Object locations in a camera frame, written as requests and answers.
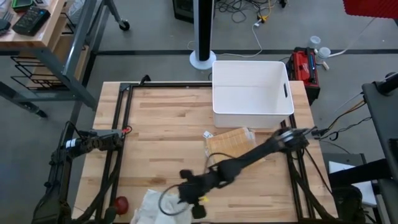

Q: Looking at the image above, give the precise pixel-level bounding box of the black keypad device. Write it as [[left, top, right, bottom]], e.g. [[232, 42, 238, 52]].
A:
[[11, 6, 50, 37]]

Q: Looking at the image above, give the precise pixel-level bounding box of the wooden workbench with grey legs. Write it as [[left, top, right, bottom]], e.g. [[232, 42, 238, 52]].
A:
[[0, 0, 130, 119]]

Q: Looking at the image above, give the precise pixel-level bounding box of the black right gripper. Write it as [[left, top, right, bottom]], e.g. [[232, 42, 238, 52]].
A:
[[177, 169, 218, 220]]

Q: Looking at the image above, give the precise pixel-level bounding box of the white board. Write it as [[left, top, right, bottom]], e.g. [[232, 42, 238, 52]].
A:
[[328, 160, 377, 208]]

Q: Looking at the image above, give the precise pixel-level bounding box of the black cylindrical post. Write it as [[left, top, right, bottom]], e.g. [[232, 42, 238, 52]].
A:
[[374, 71, 398, 96]]

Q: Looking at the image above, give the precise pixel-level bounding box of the white plastic jar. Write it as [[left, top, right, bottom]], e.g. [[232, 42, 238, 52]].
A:
[[308, 35, 322, 49], [314, 46, 331, 65]]

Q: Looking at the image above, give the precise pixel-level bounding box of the white power cable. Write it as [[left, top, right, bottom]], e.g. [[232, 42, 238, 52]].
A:
[[326, 17, 377, 58], [186, 21, 264, 60]]

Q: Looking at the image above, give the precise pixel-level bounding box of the yellow checked towel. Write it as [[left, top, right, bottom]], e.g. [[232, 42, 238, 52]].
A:
[[204, 126, 266, 166]]

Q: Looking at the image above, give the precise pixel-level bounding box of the red apple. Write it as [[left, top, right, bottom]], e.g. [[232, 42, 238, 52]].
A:
[[113, 195, 130, 216]]

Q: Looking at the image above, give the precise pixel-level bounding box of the white perforated plastic basket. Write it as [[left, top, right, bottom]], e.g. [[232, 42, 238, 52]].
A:
[[211, 60, 295, 129]]

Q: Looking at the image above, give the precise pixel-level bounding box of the black aluminium table frame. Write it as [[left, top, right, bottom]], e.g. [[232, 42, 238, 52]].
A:
[[71, 80, 338, 224]]

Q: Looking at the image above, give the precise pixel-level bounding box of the black equipment box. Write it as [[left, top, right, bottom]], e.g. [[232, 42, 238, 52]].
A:
[[172, 0, 195, 24]]

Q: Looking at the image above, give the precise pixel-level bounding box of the black wire rack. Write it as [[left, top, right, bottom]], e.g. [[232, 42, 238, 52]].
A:
[[9, 55, 90, 91]]

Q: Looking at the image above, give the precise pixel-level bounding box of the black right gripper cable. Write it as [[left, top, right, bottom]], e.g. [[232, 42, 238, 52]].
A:
[[157, 183, 189, 217]]

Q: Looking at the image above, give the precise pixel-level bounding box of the red black tool bag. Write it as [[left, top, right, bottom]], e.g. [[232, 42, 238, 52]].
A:
[[285, 46, 321, 106]]

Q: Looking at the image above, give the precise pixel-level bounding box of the black cable bundle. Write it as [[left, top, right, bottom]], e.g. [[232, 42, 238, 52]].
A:
[[214, 0, 287, 24]]

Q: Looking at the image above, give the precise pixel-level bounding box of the red foam panel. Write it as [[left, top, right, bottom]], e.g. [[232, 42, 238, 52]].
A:
[[341, 0, 398, 20]]

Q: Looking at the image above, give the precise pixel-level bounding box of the black comb-shaped tool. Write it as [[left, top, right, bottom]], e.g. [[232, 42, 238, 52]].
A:
[[0, 18, 11, 37]]

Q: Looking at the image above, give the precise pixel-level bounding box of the dark grey desk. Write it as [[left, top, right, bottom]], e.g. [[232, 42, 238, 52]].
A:
[[360, 81, 398, 187]]

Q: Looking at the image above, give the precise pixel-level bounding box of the green box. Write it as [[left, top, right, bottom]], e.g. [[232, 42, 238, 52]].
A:
[[11, 0, 34, 9]]

